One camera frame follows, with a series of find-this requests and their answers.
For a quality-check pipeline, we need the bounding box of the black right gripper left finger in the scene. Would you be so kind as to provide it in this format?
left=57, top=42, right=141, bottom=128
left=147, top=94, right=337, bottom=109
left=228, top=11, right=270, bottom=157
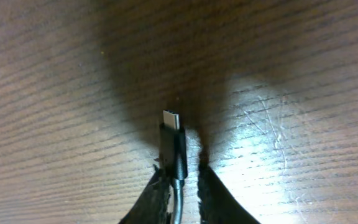
left=119, top=165, right=170, bottom=224

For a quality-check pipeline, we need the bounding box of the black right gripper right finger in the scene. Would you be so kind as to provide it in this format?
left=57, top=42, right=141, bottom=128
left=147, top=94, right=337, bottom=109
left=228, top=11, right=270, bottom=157
left=198, top=152, right=260, bottom=224

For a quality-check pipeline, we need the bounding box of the black USB charging cable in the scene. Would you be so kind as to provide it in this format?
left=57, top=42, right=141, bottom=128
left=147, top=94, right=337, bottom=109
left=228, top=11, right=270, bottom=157
left=159, top=110, right=188, bottom=224

